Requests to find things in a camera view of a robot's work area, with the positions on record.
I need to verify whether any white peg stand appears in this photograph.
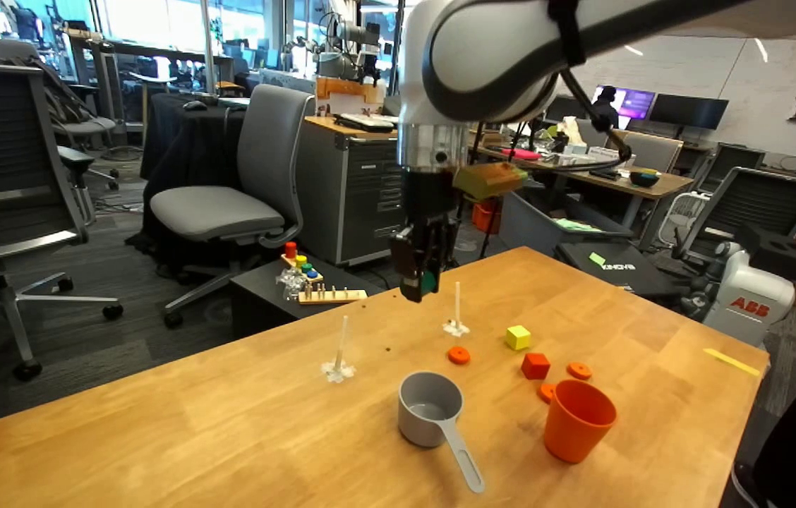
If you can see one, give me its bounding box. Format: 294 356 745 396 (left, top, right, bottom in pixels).
322 320 354 383
442 281 472 338

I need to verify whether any orange plastic cup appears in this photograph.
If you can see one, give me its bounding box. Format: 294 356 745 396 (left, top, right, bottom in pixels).
541 382 618 466

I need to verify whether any black mesh office chair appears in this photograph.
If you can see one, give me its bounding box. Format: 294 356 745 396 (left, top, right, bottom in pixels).
0 64 124 382

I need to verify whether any grey metal drawer cabinet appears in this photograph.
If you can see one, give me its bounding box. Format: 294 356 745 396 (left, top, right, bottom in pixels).
297 116 402 266

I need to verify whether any colourful wooden stacking toy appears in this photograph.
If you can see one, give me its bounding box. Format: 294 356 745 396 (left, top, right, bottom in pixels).
275 243 364 305

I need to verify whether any grey office chair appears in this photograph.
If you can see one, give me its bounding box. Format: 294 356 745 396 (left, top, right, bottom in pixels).
150 85 312 327

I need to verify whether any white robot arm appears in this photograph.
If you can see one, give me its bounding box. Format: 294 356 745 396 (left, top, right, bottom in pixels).
390 0 741 303

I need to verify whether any yellow tape strip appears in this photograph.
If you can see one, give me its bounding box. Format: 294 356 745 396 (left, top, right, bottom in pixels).
703 346 762 377

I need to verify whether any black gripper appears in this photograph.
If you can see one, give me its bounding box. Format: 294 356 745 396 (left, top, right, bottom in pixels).
390 171 455 303

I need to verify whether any orange round disc toy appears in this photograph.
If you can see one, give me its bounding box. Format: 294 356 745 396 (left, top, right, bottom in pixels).
535 383 556 403
446 346 472 368
568 360 592 382

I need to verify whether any white ABB robot base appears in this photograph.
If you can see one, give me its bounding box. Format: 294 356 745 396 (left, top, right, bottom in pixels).
703 243 796 346

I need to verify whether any green square toy block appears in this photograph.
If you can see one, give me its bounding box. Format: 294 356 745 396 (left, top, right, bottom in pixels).
421 270 438 294

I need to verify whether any yellow square toy block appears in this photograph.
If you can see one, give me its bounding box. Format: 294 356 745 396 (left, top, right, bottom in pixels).
506 324 532 353

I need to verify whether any grey measuring cup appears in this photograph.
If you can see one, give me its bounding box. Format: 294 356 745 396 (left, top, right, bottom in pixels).
397 373 486 495

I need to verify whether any red square toy block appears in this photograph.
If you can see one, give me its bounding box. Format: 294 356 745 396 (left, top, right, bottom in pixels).
522 353 549 382

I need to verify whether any black low side table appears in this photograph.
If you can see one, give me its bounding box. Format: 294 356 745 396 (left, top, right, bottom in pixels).
227 255 390 338

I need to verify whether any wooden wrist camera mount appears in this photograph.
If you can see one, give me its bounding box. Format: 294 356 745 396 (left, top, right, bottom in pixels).
450 160 528 200

